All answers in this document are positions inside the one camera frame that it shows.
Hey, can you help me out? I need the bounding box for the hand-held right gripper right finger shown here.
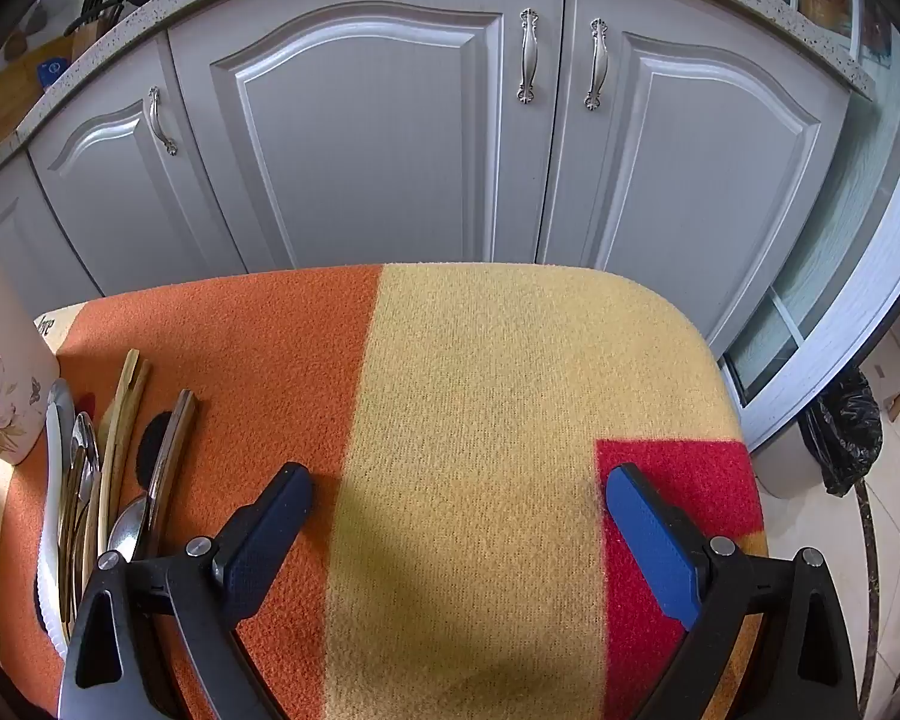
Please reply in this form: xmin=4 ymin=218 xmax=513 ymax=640
xmin=604 ymin=463 xmax=863 ymax=720

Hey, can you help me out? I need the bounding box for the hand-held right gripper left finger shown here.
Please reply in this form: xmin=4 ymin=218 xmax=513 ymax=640
xmin=58 ymin=461 xmax=316 ymax=720

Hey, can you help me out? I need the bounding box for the dark brown chopstick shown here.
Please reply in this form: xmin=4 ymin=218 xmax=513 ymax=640
xmin=144 ymin=388 xmax=190 ymax=541
xmin=154 ymin=392 xmax=198 ymax=533

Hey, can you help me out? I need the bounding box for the large metal spoon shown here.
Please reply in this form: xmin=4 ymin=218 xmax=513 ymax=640
xmin=107 ymin=493 xmax=151 ymax=563

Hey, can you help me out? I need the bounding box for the small metal spoon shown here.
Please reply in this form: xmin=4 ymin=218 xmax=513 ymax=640
xmin=75 ymin=435 xmax=104 ymax=541

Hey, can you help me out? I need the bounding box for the white plate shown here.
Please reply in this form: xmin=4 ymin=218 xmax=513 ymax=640
xmin=37 ymin=379 xmax=102 ymax=653

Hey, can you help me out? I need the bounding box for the floral utensil holder cup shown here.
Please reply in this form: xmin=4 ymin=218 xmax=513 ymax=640
xmin=0 ymin=195 xmax=62 ymax=466

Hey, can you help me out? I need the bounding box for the white trash bin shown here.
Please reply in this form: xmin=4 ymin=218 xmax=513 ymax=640
xmin=750 ymin=420 xmax=826 ymax=500

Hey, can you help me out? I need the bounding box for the orange yellow patterned cloth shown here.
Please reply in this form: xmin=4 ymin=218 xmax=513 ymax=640
xmin=0 ymin=262 xmax=766 ymax=720

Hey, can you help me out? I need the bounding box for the white framed glass door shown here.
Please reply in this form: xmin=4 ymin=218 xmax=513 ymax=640
xmin=720 ymin=52 xmax=900 ymax=458

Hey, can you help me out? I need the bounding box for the wooden cutting board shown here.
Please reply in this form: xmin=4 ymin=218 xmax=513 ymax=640
xmin=0 ymin=37 xmax=76 ymax=155

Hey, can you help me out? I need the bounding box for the wooden knife block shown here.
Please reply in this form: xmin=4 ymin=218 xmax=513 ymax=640
xmin=66 ymin=0 xmax=125 ymax=53

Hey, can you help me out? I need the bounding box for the silver cabinet handle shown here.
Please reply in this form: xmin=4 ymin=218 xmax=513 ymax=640
xmin=147 ymin=86 xmax=179 ymax=157
xmin=516 ymin=7 xmax=539 ymax=104
xmin=583 ymin=17 xmax=610 ymax=110

